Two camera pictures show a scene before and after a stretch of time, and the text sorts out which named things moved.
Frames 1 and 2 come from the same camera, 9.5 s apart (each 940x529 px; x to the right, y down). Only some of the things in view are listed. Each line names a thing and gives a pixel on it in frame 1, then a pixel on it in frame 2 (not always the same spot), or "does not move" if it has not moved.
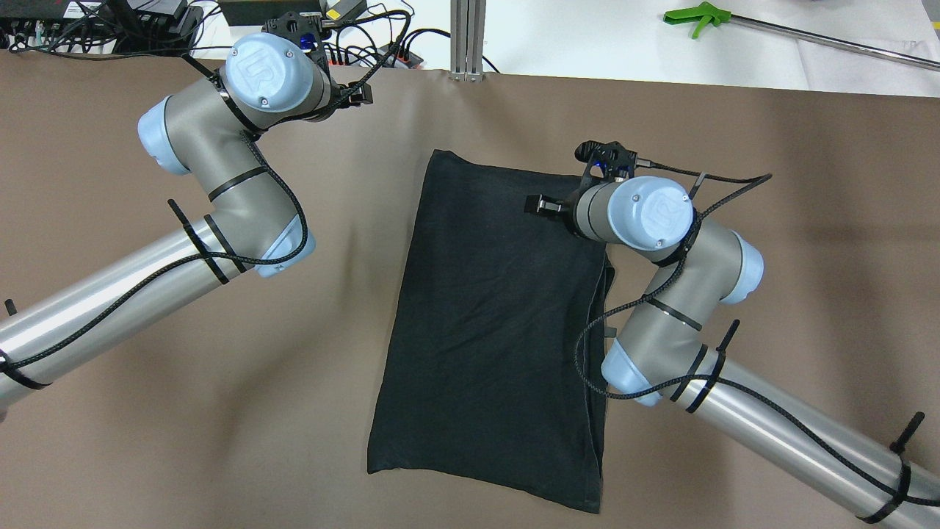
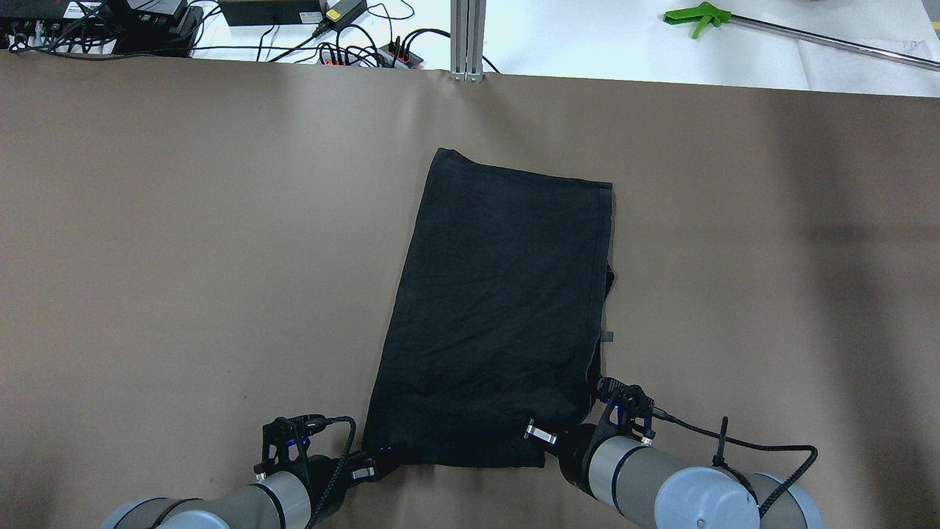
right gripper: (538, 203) → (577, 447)
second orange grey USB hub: (396, 57) does not move
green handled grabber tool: (706, 12) does not move
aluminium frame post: (467, 37) does not move
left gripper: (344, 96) → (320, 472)
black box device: (257, 13) does not move
